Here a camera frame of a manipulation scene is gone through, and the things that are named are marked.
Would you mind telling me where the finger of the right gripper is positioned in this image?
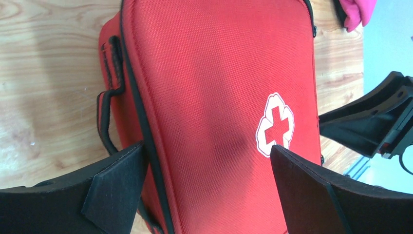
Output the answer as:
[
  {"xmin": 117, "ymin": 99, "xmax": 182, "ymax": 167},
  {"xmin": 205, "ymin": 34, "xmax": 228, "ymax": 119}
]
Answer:
[{"xmin": 319, "ymin": 71, "xmax": 405, "ymax": 158}]

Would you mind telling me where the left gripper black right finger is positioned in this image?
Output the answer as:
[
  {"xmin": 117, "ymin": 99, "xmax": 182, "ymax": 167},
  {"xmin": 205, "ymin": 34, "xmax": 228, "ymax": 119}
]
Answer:
[{"xmin": 270, "ymin": 145, "xmax": 413, "ymax": 234}]

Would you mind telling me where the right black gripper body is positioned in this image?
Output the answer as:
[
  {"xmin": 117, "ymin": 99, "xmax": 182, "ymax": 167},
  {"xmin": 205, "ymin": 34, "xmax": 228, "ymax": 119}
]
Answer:
[{"xmin": 373, "ymin": 76, "xmax": 413, "ymax": 175}]

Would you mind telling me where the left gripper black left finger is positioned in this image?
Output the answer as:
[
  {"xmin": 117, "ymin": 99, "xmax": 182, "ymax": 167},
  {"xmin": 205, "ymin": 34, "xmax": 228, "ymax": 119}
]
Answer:
[{"xmin": 0, "ymin": 143, "xmax": 148, "ymax": 234}]

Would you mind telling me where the red black medicine kit case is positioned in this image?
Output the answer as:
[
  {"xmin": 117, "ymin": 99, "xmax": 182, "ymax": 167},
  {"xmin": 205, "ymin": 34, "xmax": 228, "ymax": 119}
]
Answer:
[{"xmin": 99, "ymin": 0, "xmax": 321, "ymax": 234}]

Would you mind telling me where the pink folded cloth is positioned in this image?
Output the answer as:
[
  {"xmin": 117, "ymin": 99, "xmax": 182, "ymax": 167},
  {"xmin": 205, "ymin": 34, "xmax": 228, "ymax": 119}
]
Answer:
[{"xmin": 333, "ymin": 0, "xmax": 377, "ymax": 33}]

